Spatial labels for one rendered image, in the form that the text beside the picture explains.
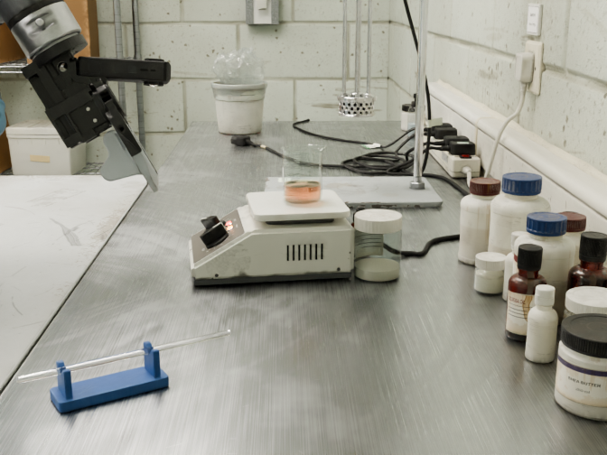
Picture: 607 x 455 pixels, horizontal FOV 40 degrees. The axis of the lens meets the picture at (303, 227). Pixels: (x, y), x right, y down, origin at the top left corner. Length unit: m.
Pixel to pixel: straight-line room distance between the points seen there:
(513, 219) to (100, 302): 0.49
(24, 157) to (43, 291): 2.33
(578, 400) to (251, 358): 0.30
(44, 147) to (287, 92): 0.99
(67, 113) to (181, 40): 2.45
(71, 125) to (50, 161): 2.27
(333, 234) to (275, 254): 0.08
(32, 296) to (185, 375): 0.29
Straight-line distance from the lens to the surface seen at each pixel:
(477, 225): 1.10
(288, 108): 3.49
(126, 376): 0.78
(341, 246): 1.02
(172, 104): 3.52
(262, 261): 1.01
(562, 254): 0.91
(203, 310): 0.95
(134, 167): 1.05
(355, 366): 0.81
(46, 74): 1.08
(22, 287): 1.07
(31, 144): 3.34
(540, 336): 0.83
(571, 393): 0.75
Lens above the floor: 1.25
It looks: 16 degrees down
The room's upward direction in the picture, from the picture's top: straight up
